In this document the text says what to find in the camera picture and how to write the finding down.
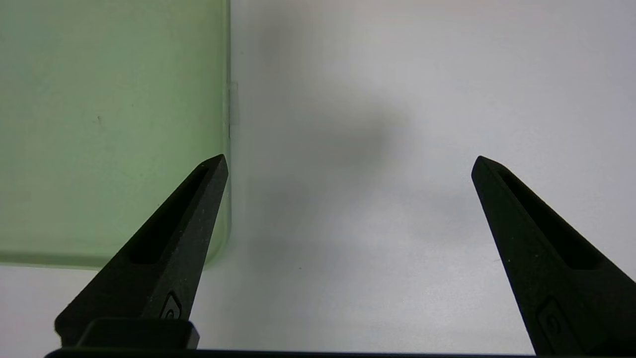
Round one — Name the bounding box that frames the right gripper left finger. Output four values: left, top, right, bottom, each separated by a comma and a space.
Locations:
55, 154, 230, 349

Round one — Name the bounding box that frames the green plastic tray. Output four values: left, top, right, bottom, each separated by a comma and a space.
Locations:
0, 0, 232, 270

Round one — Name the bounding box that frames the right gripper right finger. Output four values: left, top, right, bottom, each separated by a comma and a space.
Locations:
471, 156, 636, 356

